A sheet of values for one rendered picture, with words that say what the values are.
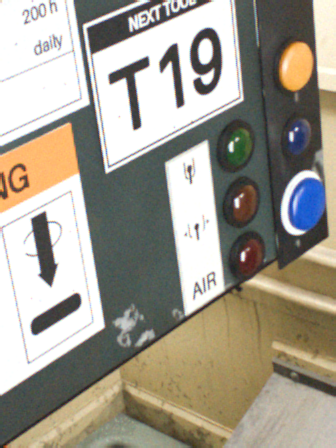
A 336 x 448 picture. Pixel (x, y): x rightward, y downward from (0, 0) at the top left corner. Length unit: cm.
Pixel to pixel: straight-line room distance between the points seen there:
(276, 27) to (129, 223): 13
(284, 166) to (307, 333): 117
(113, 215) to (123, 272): 3
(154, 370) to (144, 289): 154
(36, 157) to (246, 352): 142
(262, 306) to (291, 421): 18
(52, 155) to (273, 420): 134
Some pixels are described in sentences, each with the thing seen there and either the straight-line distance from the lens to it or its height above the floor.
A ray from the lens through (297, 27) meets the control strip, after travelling 61.
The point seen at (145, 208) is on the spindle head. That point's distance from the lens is 55.
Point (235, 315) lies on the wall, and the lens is 187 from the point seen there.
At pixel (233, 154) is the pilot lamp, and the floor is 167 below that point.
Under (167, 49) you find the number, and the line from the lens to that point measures 54.
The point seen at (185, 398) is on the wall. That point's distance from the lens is 207.
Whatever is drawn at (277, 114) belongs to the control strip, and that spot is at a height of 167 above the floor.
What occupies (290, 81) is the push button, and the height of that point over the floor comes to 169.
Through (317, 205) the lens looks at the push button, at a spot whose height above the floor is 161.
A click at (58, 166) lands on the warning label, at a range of 50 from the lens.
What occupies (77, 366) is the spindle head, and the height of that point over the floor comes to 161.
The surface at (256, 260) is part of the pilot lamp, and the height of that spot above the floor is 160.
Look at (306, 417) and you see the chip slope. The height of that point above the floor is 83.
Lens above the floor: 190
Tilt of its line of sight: 25 degrees down
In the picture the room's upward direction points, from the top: 9 degrees counter-clockwise
